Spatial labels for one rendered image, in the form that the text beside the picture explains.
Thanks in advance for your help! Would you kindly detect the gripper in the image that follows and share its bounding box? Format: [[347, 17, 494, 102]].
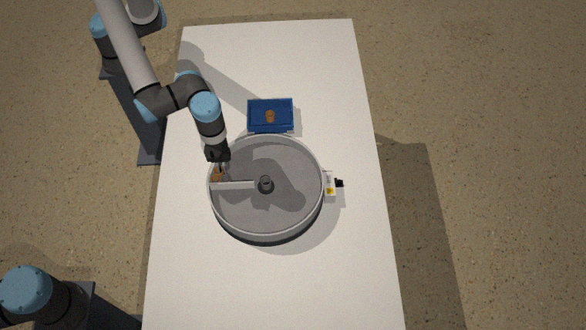
[[205, 134, 230, 167]]

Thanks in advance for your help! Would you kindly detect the blue crate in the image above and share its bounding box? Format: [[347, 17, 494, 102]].
[[246, 96, 297, 131]]

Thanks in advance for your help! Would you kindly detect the grey turntable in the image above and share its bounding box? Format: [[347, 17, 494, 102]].
[[207, 134, 326, 247]]

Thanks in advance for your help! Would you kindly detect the white control box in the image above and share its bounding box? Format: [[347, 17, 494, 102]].
[[324, 174, 346, 204]]

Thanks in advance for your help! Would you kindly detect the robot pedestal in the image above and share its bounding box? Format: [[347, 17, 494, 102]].
[[56, 278, 97, 301], [99, 55, 168, 167]]

